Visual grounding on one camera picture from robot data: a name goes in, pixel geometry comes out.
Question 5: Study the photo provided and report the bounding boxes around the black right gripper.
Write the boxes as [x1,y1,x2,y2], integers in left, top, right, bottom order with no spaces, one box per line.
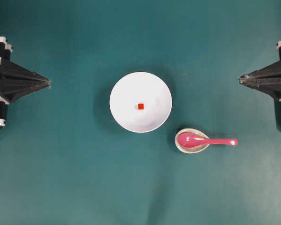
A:
[238,40,281,102]

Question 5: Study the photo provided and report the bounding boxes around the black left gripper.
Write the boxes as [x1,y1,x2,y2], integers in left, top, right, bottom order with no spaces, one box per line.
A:
[0,36,51,130]

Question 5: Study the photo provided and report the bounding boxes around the pink ceramic spoon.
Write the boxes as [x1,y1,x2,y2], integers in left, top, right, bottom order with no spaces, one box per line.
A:
[177,133,238,148]

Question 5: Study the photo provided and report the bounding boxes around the speckled oval spoon rest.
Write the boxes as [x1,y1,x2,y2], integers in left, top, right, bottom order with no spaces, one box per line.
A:
[175,128,209,154]

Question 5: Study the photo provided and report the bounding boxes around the white round bowl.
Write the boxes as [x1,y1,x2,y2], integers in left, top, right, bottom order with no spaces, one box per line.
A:
[109,72,173,133]

